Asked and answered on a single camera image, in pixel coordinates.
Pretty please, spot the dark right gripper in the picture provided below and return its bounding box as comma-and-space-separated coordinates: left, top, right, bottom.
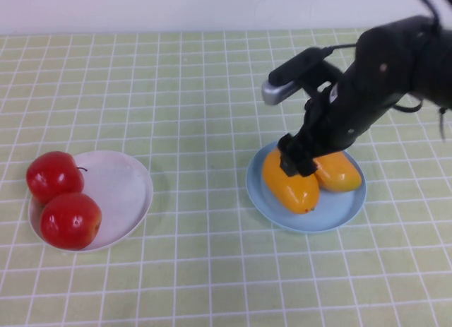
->
277, 20, 418, 177

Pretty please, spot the yellow mango with red tip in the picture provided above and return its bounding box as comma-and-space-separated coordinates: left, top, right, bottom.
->
261, 148, 321, 215

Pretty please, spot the orange blushed yellow mango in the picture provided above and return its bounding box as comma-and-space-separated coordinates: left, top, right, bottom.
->
313, 151, 363, 194

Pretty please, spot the red apple with short stem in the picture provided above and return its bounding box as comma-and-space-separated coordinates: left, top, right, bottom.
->
39, 192, 103, 251

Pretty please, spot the red apple with side stem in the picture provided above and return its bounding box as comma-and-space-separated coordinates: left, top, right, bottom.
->
25, 150, 88, 206

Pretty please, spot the light blue round plate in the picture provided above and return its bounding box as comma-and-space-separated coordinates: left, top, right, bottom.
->
245, 140, 368, 234

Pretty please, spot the white round plate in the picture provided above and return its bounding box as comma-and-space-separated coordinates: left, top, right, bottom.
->
28, 150, 154, 253

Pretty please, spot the green checked tablecloth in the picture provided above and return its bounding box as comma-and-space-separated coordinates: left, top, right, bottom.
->
0, 27, 452, 327

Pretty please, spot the right wrist camera black silver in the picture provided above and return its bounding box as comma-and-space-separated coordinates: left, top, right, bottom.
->
261, 47, 342, 106

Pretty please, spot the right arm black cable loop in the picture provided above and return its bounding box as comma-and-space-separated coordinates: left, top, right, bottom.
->
412, 0, 452, 28

